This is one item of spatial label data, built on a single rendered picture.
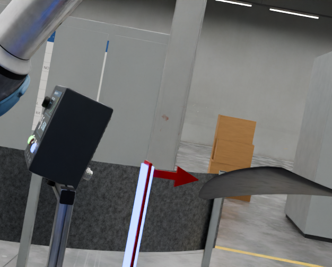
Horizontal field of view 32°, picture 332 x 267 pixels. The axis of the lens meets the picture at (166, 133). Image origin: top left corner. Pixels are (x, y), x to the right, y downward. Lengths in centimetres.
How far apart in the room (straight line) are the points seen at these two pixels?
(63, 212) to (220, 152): 778
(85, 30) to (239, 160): 335
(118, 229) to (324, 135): 457
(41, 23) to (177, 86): 415
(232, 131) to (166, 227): 616
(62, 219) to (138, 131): 568
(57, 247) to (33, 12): 48
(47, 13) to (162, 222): 193
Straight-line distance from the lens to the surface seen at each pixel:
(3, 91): 105
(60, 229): 120
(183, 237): 292
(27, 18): 99
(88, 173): 126
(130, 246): 66
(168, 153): 512
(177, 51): 512
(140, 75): 684
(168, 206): 280
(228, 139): 890
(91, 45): 694
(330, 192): 66
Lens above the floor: 126
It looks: 3 degrees down
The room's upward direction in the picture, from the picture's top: 11 degrees clockwise
